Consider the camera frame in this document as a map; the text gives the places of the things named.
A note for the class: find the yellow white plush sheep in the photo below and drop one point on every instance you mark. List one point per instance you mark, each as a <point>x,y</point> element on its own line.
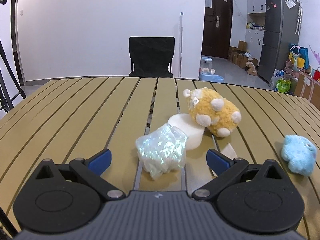
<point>212,111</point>

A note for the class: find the white mop handle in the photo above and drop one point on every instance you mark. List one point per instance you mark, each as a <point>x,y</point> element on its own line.
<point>180,45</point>

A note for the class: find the open cardboard boxes on floor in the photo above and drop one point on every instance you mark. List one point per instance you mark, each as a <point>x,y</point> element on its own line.
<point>240,55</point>

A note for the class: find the black camera tripod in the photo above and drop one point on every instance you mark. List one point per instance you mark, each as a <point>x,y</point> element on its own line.
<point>10,86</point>

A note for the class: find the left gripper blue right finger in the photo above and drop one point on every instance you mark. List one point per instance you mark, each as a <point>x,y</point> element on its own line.
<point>218,162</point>

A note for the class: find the large cardboard box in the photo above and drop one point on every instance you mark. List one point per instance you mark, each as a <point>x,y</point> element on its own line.
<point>308,88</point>

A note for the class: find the iridescent plastic wrap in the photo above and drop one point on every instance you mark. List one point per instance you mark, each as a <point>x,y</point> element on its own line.
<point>162,151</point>

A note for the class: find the white foam block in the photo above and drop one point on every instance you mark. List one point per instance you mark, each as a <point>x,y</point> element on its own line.
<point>186,124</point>

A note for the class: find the blue pet water feeder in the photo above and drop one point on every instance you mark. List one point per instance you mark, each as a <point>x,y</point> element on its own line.
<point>207,73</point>

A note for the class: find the light blue plush toy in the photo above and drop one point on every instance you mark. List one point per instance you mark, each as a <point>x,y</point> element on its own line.
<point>300,154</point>

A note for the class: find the brown plush toy on floor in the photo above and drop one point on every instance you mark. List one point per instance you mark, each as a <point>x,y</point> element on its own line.
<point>251,68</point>

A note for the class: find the blue gift bag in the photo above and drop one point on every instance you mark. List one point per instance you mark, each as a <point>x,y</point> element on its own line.
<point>299,55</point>

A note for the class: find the dark brown entrance door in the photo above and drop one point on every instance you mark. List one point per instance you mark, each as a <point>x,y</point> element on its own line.
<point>217,28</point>

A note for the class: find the black folding chair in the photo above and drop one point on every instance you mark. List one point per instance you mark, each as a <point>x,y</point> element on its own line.
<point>151,56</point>

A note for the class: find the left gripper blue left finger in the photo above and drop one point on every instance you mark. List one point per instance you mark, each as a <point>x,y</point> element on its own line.
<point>100,162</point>

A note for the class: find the white kitchen cabinets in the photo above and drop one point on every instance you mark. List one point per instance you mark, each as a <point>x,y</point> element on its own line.
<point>256,10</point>

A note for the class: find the grey refrigerator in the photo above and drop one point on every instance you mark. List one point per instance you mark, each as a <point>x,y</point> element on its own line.
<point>281,18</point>

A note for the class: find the green plastic bag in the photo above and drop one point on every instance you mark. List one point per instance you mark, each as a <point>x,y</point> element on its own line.
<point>283,85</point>

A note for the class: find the red gift box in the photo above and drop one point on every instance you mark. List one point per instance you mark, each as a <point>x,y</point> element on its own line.
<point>316,74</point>

